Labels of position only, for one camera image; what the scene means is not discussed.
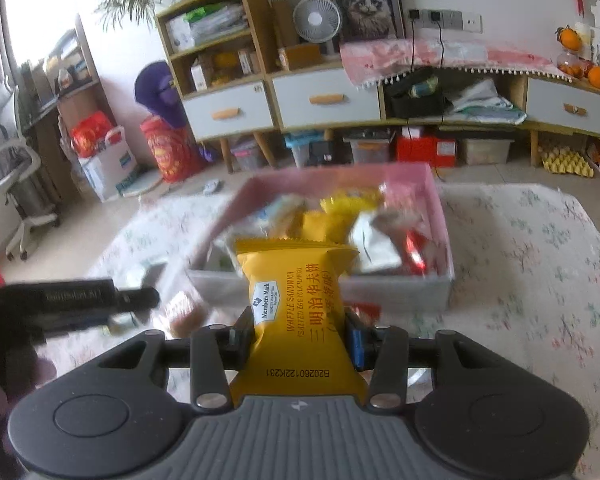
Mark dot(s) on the orange fruit upper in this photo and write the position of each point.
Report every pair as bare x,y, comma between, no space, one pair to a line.
569,39

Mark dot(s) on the framed cat picture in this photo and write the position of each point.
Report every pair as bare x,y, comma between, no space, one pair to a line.
367,20

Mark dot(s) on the wooden shelf cabinet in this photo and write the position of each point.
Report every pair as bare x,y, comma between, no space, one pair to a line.
243,82

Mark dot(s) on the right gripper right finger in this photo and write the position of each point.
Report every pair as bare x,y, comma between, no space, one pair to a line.
383,351

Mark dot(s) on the red festive bag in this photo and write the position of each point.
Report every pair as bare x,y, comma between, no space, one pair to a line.
174,149

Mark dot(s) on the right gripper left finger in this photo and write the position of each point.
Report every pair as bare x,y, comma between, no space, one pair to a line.
213,350

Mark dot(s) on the red snack packet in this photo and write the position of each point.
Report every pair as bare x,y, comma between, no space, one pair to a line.
414,249

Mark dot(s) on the pink table runner cloth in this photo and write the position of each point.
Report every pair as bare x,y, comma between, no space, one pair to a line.
369,63

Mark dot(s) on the purple plush toy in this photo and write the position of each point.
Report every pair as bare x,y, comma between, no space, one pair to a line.
154,89

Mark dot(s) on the low wooden tv cabinet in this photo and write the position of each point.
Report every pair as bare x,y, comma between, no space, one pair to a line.
537,104

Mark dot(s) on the white office chair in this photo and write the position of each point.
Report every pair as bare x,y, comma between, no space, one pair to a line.
19,186

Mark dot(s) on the white shopping bag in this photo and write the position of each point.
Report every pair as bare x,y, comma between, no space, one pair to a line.
113,169

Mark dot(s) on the yellow waffle snack packet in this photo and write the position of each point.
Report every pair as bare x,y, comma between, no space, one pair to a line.
298,320

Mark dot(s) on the orange fruit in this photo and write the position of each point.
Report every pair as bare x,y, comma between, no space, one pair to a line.
569,39
593,76

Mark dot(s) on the red cardboard box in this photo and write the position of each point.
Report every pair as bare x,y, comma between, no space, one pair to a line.
436,152

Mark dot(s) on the white desk fan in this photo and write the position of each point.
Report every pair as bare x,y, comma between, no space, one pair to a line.
318,22

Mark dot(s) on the floral tablecloth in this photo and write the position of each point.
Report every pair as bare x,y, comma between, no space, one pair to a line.
526,285

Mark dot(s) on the pink cardboard box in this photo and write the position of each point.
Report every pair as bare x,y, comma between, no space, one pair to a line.
390,215

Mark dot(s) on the yellow egg tray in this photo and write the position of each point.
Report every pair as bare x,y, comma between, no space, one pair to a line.
566,161

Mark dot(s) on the orange fruit lower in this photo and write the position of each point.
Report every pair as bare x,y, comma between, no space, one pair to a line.
593,76

